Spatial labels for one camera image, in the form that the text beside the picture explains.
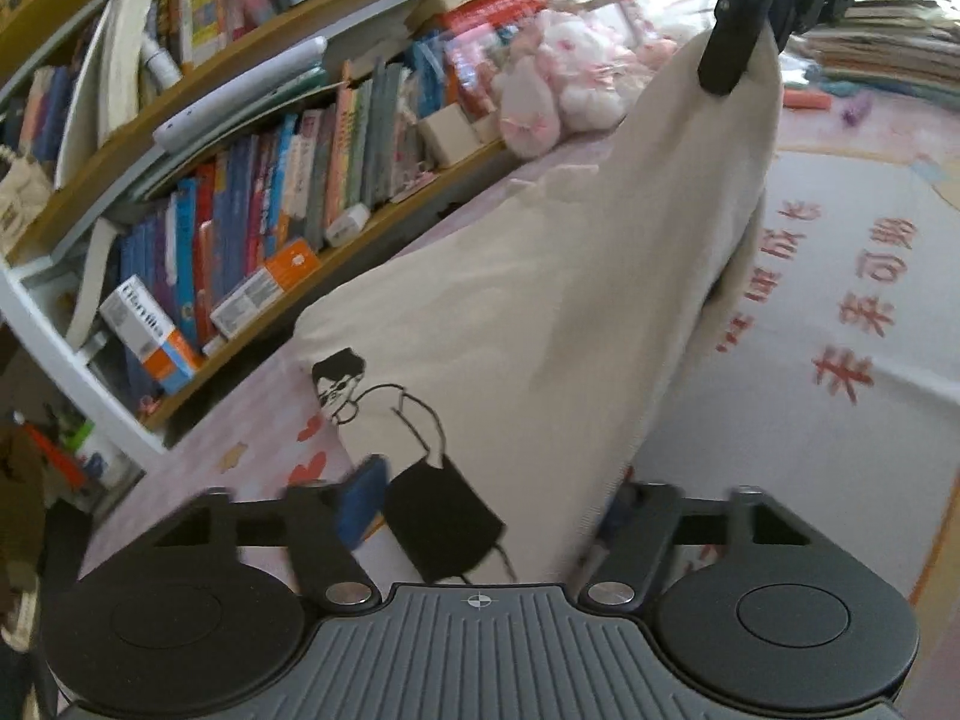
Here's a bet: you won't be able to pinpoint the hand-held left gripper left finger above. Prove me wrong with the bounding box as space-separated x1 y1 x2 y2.
154 456 391 612

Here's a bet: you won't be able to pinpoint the white blanket with red print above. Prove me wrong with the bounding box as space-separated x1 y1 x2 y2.
622 82 960 616

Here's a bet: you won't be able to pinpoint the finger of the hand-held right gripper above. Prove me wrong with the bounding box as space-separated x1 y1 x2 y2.
776 0 818 50
697 0 775 97

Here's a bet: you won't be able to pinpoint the white cup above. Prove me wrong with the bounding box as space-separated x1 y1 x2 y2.
75 427 143 492

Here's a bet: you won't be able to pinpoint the wooden bookshelf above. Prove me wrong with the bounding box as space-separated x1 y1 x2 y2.
0 0 571 451

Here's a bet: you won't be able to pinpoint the white shelf frame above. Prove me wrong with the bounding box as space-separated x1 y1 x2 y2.
0 262 167 458

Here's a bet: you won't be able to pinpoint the yellow book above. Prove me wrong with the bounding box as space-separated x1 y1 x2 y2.
178 0 230 68

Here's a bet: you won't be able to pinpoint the brown paper bag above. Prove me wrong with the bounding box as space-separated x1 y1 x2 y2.
0 150 55 260

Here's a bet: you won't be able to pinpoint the bagged pink plush toys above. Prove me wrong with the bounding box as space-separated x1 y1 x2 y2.
495 9 653 160

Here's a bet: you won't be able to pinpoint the beige canvas tote bag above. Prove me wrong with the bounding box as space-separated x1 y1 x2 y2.
291 19 785 587

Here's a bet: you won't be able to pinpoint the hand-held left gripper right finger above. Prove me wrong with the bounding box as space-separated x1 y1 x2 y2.
581 481 816 610

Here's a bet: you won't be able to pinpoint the long white bar device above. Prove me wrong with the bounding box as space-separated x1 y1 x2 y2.
152 36 329 152

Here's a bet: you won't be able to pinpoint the white open booklet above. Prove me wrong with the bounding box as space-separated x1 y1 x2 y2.
54 0 162 188

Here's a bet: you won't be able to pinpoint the red book stack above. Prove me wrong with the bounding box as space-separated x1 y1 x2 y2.
409 0 552 42

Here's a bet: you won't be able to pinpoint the row of upright books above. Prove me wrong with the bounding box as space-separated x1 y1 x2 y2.
120 60 422 391

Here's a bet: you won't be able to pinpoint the pink bow hair clips card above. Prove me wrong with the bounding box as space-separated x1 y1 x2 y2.
386 169 440 203

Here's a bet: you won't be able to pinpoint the stack of books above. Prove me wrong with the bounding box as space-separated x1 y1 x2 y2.
806 0 960 87

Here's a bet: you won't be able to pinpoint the teal folder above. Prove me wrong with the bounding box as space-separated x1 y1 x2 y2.
255 64 331 102

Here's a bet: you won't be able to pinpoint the small beige cardboard box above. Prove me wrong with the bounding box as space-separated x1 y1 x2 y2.
416 105 485 170

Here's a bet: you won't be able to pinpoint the orange white flat box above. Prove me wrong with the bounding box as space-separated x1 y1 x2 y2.
210 238 321 340

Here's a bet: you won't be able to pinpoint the white tube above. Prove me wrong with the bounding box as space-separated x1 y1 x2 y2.
139 34 185 91

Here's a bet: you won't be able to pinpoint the white blue orange medicine box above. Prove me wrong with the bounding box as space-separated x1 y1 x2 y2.
97 274 202 395

